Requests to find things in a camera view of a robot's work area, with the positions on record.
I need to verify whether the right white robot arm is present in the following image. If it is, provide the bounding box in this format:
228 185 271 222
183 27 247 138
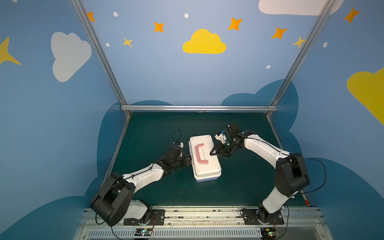
210 123 311 224

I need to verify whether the right frame post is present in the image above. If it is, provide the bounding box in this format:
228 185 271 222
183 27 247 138
266 0 337 119

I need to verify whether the controller board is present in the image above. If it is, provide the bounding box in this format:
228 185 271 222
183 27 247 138
135 228 153 237
261 228 277 240

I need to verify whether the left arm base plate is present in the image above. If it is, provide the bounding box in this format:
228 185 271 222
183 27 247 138
124 209 165 226

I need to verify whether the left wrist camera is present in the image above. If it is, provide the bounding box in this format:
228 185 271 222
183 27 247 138
174 141 184 148

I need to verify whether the pink tool box handle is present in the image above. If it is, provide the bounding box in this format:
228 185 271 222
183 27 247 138
195 143 209 165

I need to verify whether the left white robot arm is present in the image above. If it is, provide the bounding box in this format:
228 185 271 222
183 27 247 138
90 143 192 227

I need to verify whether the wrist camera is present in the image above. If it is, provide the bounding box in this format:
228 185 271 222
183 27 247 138
174 141 184 148
215 131 227 144

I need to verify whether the frame post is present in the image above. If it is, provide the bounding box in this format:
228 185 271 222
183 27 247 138
71 0 127 107
266 0 337 119

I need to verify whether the aluminium front rail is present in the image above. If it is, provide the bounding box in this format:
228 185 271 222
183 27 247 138
74 206 333 240

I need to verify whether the back horizontal frame bar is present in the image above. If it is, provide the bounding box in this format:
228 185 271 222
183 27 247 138
121 105 278 112

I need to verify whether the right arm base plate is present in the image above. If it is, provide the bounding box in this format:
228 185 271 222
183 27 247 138
240 208 285 225

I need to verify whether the left frame post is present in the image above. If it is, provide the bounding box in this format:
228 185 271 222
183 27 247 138
71 0 127 107

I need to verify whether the white blue tool box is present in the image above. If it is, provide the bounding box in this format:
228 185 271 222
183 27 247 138
189 135 222 183

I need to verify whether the right controller board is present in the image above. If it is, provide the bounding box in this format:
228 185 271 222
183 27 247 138
261 228 277 240

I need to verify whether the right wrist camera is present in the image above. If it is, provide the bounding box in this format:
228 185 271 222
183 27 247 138
215 131 227 144

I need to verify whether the left controller board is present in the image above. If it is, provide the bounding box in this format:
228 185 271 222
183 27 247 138
135 228 153 237

